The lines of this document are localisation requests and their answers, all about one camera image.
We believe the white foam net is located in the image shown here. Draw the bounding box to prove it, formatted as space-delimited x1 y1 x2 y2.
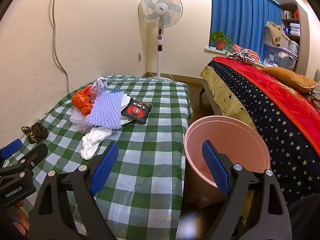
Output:
69 108 92 132

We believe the white cloth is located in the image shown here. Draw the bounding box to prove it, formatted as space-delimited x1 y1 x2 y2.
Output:
80 127 112 160

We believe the orange plastic bag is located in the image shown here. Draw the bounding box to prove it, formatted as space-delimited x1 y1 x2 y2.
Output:
72 86 93 116

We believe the purple bumpy foam sheet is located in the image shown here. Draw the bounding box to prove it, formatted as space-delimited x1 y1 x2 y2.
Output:
86 92 124 129

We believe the grey white paper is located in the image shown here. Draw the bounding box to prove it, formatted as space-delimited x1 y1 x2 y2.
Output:
91 77 109 94

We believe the black red snack packet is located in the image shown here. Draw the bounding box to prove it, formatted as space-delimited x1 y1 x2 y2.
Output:
121 98 152 124

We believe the pink plastic trash bin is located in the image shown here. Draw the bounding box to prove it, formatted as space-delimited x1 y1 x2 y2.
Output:
183 115 270 208

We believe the leopard black scrunchie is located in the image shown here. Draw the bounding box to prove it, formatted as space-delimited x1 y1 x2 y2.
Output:
21 122 48 144

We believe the green white checkered tablecloth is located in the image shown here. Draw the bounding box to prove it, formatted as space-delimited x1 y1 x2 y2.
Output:
23 75 193 239

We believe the red star-pattern bed blanket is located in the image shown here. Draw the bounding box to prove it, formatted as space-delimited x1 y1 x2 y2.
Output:
200 57 319 205

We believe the orange pillow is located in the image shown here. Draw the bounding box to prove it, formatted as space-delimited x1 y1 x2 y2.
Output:
262 67 318 94

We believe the clear plastic storage box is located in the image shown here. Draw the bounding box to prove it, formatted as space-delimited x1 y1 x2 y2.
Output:
263 44 298 71

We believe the zebra striped clothing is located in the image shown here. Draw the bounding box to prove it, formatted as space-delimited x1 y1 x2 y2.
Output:
227 51 254 66

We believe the pink folded clothing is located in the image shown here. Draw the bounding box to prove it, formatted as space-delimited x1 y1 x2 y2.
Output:
232 44 260 62

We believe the potted green plant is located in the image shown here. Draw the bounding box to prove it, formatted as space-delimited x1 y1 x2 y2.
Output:
209 31 233 51

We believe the beige jacket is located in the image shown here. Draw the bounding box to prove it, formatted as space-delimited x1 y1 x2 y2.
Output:
264 21 291 49

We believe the wooden bookshelf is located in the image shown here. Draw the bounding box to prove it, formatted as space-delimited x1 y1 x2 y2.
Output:
280 3 310 76

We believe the white standing fan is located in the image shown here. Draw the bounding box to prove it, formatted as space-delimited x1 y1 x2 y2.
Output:
138 0 183 79

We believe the blue window curtain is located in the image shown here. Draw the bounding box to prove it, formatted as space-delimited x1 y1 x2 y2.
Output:
210 0 281 57

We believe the grey wall cable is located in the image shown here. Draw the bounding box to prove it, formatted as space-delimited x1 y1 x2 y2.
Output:
51 0 70 94

